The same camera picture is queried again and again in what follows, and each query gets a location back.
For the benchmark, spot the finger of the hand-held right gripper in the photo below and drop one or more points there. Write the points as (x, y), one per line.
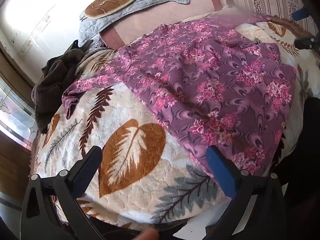
(306, 43)
(300, 13)

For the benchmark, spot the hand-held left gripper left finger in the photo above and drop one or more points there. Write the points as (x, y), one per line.
(85, 172)

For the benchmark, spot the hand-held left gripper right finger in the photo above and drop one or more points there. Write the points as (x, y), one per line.
(222, 172)

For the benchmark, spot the purple floral garment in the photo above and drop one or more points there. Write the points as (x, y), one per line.
(200, 80)

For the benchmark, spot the person's left hand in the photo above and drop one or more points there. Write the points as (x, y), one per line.
(147, 235)

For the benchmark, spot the leaf print fleece blanket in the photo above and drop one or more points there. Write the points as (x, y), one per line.
(130, 155)

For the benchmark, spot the person's dark clothing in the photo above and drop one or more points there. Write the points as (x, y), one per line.
(307, 142)

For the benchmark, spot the dark brown cloth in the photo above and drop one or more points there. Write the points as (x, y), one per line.
(55, 80)

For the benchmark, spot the pink pillow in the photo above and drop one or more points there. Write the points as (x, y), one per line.
(162, 20)

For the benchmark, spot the grey quilted cushion brown oval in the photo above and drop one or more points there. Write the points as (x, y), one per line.
(155, 0)

